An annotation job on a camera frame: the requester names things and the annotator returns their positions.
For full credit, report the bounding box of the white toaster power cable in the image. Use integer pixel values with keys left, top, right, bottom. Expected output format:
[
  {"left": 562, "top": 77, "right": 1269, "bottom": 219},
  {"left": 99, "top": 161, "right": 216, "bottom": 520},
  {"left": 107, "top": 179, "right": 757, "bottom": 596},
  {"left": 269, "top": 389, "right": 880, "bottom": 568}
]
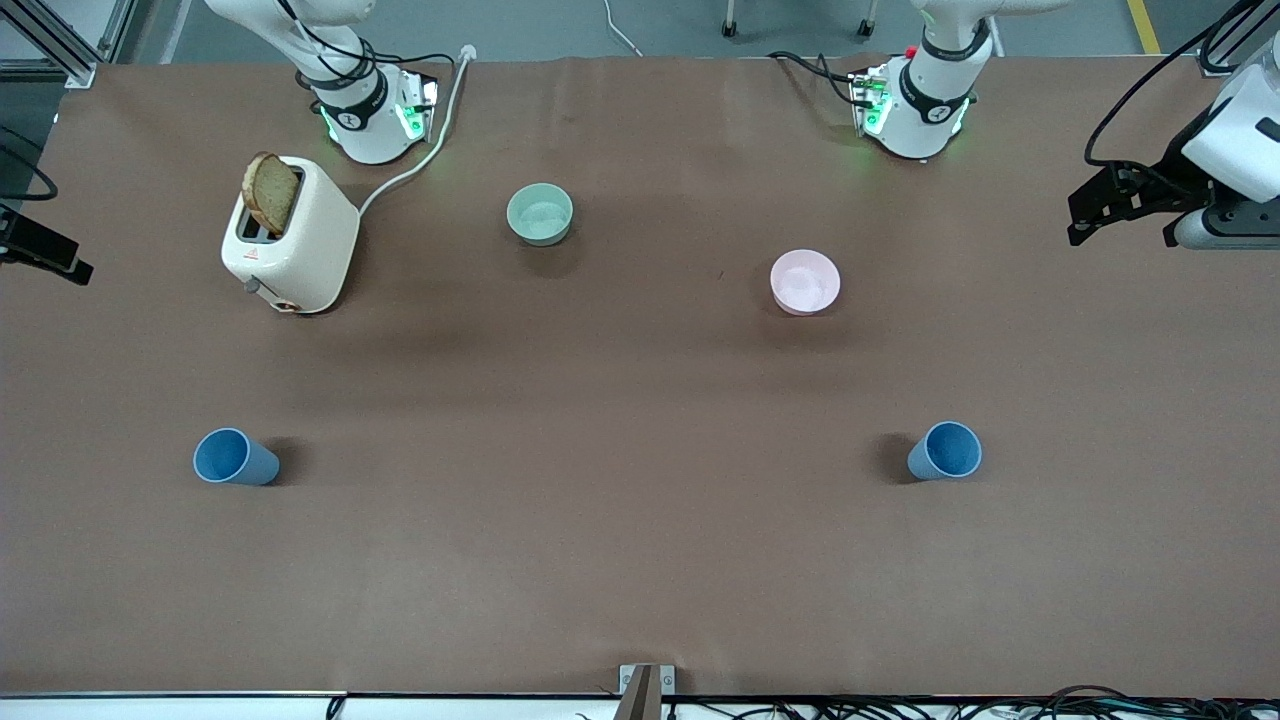
[{"left": 357, "top": 44, "right": 477, "bottom": 217}]

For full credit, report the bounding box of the black cable beside table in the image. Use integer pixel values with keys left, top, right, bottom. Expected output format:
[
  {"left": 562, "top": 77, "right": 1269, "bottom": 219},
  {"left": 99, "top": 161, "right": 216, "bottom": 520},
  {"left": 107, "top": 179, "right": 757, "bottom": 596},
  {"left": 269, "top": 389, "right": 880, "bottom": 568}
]
[{"left": 0, "top": 125, "right": 59, "bottom": 202}]

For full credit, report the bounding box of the thin white floor cable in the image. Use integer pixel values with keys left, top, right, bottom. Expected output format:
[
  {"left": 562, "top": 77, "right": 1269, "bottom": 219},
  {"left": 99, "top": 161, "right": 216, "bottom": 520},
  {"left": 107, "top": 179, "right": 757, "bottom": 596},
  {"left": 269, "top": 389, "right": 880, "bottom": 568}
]
[{"left": 602, "top": 0, "right": 644, "bottom": 58}]

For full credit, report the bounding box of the black base cable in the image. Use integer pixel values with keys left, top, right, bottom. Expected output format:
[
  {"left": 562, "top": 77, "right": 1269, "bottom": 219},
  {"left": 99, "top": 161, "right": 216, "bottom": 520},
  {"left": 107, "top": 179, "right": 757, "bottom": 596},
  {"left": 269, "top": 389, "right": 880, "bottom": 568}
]
[
  {"left": 275, "top": 0, "right": 457, "bottom": 96},
  {"left": 768, "top": 50, "right": 863, "bottom": 107}
]

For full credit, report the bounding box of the brown bread slice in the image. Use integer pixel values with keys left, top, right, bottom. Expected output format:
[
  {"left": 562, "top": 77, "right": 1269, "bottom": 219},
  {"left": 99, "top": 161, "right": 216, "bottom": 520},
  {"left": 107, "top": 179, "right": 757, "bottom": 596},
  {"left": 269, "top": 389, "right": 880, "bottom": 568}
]
[{"left": 241, "top": 151, "right": 301, "bottom": 237}]

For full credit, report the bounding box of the blue plastic cup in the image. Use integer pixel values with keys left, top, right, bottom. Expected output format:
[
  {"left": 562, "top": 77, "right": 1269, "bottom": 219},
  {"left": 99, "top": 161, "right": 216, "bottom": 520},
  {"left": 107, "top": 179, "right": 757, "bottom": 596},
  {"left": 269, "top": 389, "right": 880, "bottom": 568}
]
[
  {"left": 907, "top": 421, "right": 983, "bottom": 482},
  {"left": 193, "top": 427, "right": 281, "bottom": 487}
]

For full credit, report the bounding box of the pink bowl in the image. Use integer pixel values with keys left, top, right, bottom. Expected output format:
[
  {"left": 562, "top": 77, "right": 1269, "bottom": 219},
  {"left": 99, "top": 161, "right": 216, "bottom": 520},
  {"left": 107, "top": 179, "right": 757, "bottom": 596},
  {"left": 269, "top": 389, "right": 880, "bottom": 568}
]
[{"left": 769, "top": 249, "right": 842, "bottom": 317}]

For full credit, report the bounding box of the tangled black cable bundle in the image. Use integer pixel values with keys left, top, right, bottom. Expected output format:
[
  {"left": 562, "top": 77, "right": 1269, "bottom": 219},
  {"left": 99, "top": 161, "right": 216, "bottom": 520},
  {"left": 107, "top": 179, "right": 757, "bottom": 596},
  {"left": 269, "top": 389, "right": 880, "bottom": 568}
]
[{"left": 665, "top": 684, "right": 1280, "bottom": 720}]

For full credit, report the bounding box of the black left base cable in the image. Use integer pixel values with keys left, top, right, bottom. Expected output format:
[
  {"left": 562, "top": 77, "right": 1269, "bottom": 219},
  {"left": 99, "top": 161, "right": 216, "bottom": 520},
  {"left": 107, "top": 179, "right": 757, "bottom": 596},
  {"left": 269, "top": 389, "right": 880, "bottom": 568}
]
[{"left": 768, "top": 50, "right": 863, "bottom": 107}]

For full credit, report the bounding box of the aluminium frame profile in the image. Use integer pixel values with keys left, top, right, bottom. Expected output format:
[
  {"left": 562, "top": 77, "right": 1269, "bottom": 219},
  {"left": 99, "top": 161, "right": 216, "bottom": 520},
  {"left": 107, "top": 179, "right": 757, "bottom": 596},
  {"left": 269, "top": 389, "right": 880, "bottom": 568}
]
[{"left": 0, "top": 0, "right": 137, "bottom": 89}]

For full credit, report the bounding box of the green bowl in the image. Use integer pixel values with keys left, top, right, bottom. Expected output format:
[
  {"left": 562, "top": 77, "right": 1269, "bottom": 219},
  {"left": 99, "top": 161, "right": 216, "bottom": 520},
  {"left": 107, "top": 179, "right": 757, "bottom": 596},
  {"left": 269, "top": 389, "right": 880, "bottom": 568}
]
[{"left": 506, "top": 183, "right": 575, "bottom": 247}]

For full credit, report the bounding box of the cream white toaster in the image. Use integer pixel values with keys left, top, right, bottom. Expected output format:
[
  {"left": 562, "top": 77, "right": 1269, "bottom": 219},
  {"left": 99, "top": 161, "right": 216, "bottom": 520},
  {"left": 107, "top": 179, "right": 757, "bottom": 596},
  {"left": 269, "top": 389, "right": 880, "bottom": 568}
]
[{"left": 220, "top": 155, "right": 361, "bottom": 316}]

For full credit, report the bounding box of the metal table edge bracket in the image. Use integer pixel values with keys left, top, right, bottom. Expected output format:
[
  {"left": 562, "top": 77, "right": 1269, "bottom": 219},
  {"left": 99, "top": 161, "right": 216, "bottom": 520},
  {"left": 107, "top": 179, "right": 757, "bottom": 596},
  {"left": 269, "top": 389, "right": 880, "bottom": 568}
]
[{"left": 615, "top": 663, "right": 677, "bottom": 720}]

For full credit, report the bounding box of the black right base cable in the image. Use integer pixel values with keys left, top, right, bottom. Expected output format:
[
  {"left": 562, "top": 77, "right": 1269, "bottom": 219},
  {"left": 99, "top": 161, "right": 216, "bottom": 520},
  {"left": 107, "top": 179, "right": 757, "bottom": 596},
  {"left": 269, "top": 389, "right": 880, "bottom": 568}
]
[{"left": 275, "top": 0, "right": 457, "bottom": 96}]

